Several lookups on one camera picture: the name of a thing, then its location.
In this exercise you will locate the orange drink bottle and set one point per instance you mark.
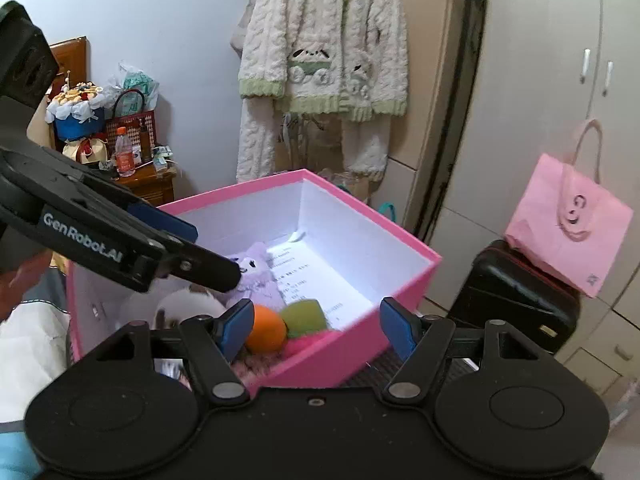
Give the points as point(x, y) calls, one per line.
point(125, 160)

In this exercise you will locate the beige wardrobe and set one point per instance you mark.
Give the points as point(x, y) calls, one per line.
point(540, 35)

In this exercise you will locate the white plastic bag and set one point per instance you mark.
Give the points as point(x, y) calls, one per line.
point(625, 400)

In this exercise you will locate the purple plush toy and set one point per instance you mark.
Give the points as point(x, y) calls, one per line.
point(260, 280)

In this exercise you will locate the brown curly plush toy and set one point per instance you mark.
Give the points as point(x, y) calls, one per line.
point(260, 365)

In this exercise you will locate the cream green fleece jacket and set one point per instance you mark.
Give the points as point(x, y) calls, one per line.
point(320, 20)

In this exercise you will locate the black door frame strip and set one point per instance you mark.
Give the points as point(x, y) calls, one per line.
point(470, 60)

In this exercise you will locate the wooden nightstand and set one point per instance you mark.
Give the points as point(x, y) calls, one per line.
point(150, 185)

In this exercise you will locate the beige canvas bag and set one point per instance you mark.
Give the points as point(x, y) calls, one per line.
point(320, 135)

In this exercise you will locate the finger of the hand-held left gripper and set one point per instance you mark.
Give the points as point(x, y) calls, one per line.
point(210, 270)
point(165, 222)

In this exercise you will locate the black suitcase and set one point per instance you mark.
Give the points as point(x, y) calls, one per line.
point(510, 300)

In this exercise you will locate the cream fleece pants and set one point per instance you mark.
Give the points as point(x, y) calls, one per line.
point(255, 145)

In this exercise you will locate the green plush toy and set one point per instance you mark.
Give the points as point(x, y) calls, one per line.
point(305, 315)

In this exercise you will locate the pink paper shopping bag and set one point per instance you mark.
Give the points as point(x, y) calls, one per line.
point(565, 210)

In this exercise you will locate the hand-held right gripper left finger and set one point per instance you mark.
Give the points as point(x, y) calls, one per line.
point(235, 327)

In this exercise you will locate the blue wrapped flower bouquet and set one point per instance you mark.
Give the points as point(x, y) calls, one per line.
point(75, 125)

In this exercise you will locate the small printed carton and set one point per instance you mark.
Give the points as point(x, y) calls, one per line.
point(161, 157)

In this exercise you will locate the pink cardboard box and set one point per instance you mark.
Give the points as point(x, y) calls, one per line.
point(360, 340)

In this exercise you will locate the white plush toy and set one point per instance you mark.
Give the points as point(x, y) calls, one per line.
point(190, 305)

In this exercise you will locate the printed paper sheet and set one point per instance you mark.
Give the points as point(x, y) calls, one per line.
point(320, 280)

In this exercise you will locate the orange plush ball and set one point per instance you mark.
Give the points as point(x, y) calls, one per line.
point(267, 332)

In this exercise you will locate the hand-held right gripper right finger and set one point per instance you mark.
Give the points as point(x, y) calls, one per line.
point(397, 330)

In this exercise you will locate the person's left forearm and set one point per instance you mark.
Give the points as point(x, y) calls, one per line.
point(25, 285)

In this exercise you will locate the red woven basket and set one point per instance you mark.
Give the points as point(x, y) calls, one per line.
point(142, 130)

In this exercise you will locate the green printed plastic bag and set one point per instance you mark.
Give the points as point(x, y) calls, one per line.
point(140, 82)

